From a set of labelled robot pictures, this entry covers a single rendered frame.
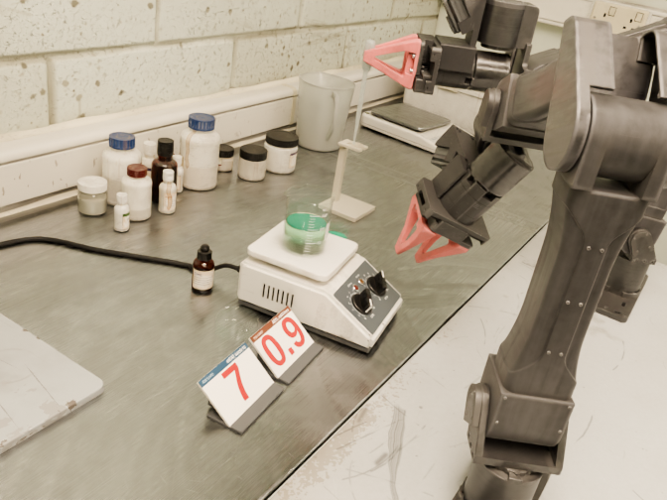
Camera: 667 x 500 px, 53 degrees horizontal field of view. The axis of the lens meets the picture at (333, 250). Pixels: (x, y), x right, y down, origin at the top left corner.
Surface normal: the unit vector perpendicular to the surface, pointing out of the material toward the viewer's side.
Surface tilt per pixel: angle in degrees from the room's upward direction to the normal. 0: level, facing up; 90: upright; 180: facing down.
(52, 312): 0
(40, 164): 90
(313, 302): 90
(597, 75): 40
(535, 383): 89
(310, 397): 0
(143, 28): 90
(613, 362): 0
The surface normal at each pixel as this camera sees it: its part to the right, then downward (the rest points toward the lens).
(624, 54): 0.04, 0.06
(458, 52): 0.00, 0.47
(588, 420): 0.16, -0.87
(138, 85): 0.83, 0.37
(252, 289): -0.39, 0.37
